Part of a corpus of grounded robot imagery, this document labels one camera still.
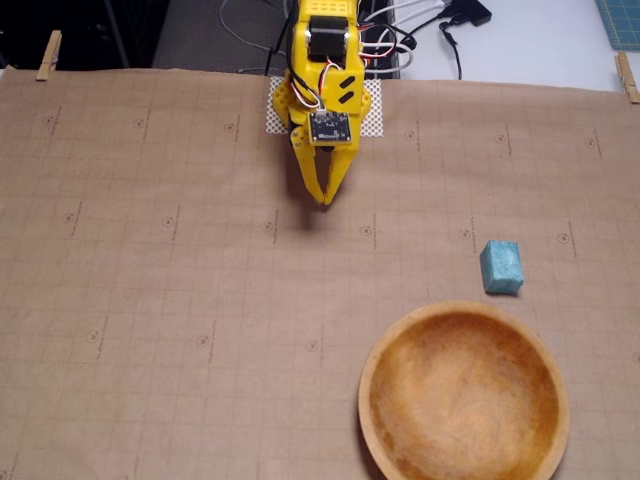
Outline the white perforated mat piece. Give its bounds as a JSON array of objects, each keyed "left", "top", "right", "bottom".
[{"left": 264, "top": 77, "right": 386, "bottom": 140}]

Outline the yellow gripper with servo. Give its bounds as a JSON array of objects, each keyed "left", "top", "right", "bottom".
[{"left": 283, "top": 13, "right": 366, "bottom": 207}]

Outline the black power adapter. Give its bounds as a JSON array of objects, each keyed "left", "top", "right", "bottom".
[{"left": 442, "top": 0, "right": 494, "bottom": 27}]

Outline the grey metal pole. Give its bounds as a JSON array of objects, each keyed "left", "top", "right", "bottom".
[{"left": 102, "top": 0, "right": 132, "bottom": 69}]

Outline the looped white cable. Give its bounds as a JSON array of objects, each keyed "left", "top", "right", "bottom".
[{"left": 367, "top": 47, "right": 416, "bottom": 77}]

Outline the brown grid paper sheet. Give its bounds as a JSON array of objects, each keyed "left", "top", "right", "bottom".
[{"left": 0, "top": 67, "right": 640, "bottom": 480}]

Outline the green cutting mat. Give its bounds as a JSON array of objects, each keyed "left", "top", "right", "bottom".
[{"left": 594, "top": 0, "right": 640, "bottom": 51}]

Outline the red white black servo cable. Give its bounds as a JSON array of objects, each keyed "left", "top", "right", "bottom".
[{"left": 314, "top": 24, "right": 419, "bottom": 112}]

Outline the thick white cable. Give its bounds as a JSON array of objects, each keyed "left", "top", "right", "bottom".
[{"left": 360, "top": 0, "right": 454, "bottom": 30}]

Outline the black adapter cable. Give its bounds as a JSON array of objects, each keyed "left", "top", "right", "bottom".
[{"left": 437, "top": 17, "right": 464, "bottom": 81}]

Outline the blue foam block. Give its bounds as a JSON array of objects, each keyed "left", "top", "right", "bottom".
[{"left": 479, "top": 238, "right": 526, "bottom": 296}]

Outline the wooden clothespin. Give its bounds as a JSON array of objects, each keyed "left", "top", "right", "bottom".
[
  {"left": 35, "top": 29, "right": 64, "bottom": 82},
  {"left": 613, "top": 51, "right": 640, "bottom": 105}
]

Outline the black camera circuit board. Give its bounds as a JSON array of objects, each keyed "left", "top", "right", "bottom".
[{"left": 308, "top": 110, "right": 354, "bottom": 147}]

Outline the round wooden bowl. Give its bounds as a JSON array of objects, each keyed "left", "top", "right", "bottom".
[{"left": 357, "top": 299, "right": 571, "bottom": 480}]

